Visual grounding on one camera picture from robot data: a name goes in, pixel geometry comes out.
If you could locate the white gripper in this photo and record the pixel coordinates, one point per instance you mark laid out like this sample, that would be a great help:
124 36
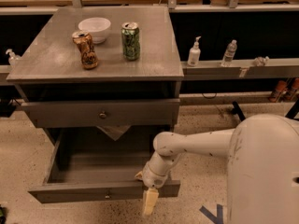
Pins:
153 178

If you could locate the grey drawer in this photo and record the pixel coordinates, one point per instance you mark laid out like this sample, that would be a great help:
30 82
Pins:
66 114
87 165

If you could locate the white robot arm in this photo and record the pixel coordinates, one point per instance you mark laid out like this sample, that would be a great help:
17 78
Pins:
262 155

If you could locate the paper sheet in drawer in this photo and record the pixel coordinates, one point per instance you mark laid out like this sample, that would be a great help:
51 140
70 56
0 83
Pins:
114 132

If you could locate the grey top drawer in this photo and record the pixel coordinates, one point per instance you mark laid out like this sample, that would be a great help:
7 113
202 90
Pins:
66 114

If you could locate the grey drawer cabinet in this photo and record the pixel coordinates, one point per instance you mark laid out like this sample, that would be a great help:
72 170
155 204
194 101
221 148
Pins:
98 66

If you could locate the black stand leg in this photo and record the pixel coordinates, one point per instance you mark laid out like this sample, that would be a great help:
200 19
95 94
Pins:
237 110

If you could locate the white pump bottle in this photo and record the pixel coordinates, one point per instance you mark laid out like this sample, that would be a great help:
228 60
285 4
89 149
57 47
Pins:
194 53

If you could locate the green soda can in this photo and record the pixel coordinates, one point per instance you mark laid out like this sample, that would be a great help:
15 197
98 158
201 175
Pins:
130 41

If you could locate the crushed brown soda can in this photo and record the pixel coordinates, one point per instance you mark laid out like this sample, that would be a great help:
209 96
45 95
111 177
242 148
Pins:
84 41

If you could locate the white bowl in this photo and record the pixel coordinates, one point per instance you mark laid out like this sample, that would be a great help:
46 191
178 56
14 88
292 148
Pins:
99 28

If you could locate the orange spray bottle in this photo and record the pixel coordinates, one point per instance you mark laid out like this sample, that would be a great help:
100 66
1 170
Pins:
277 91

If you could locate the crumpled plastic wrap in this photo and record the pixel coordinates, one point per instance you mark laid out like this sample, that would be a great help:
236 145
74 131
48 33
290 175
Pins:
261 61

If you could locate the clear pump bottle left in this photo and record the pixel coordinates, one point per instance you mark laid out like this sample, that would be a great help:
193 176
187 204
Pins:
12 57

